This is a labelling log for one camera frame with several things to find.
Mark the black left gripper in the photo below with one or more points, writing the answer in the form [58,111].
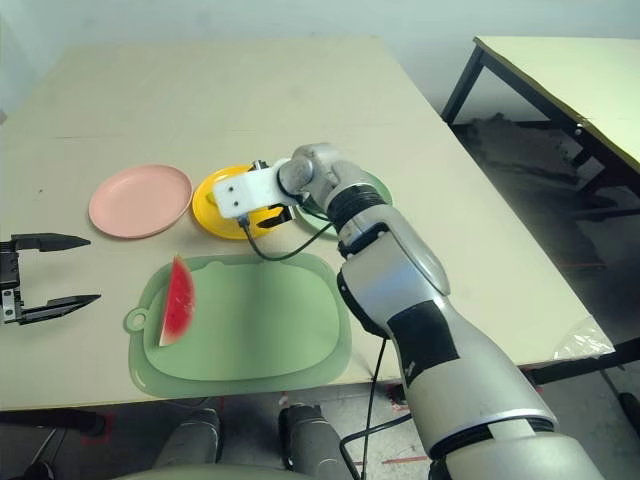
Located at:
[11,285]

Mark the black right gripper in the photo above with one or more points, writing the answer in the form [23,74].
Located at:
[280,215]

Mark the red watermelon slice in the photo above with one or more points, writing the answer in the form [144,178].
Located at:
[177,305]

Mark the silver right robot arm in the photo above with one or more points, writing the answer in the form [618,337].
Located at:
[425,325]

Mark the yellow plate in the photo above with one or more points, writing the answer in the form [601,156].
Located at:
[220,225]

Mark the mint green plate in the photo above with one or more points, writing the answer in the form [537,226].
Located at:
[384,192]

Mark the green cutting board tray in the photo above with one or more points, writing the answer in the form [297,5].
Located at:
[260,320]

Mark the pink plate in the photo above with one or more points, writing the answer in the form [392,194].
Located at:
[140,200]

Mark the grey left robot leg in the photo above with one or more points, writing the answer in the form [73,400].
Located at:
[190,437]

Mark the grey robot leg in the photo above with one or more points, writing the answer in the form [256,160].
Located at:
[315,440]
[190,437]

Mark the grey right robot leg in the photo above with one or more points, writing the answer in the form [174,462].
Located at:
[315,440]

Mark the grey robot torso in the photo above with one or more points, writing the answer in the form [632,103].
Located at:
[200,472]

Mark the clear plastic bag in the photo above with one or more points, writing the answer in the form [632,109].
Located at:
[585,340]

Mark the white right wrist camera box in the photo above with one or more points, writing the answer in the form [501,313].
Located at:
[250,192]

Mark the beige side table black frame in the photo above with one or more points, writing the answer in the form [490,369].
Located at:
[565,70]

